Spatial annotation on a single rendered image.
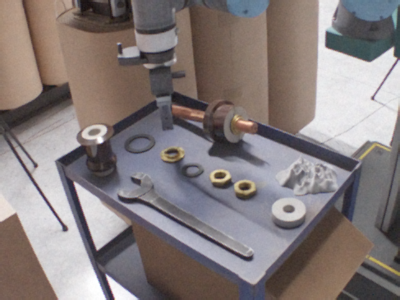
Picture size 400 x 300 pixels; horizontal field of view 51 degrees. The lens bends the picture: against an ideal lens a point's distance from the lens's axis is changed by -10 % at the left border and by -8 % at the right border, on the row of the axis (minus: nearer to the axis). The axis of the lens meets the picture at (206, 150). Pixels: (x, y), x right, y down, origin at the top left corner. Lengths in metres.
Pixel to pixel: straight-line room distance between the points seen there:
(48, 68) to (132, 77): 1.83
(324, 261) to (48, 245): 1.58
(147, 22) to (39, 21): 2.26
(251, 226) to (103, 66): 0.80
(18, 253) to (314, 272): 0.68
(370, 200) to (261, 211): 0.96
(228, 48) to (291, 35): 0.45
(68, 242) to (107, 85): 0.98
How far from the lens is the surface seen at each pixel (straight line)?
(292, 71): 2.23
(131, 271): 1.38
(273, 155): 1.14
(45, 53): 3.25
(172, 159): 1.14
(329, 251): 1.02
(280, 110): 2.31
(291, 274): 0.95
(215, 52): 1.80
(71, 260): 2.19
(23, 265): 1.14
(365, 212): 1.83
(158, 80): 0.98
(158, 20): 0.95
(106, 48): 1.48
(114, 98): 1.56
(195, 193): 1.04
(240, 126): 1.11
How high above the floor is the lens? 1.55
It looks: 35 degrees down
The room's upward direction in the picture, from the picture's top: 5 degrees counter-clockwise
